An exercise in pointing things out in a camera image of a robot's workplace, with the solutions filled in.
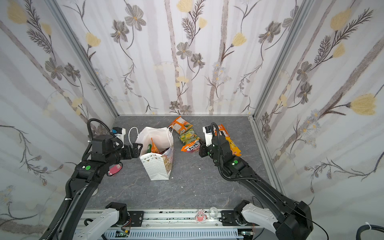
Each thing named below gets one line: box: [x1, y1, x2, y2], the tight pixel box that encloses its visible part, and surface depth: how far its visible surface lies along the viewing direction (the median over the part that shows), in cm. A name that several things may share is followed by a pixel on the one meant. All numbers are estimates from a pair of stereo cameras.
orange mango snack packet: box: [169, 116, 194, 135], surface depth 113 cm
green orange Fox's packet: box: [181, 138, 201, 153], surface depth 79 cm
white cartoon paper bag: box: [128, 125, 174, 181], surface depth 81 cm
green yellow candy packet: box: [179, 128, 201, 145], surface depth 106 cm
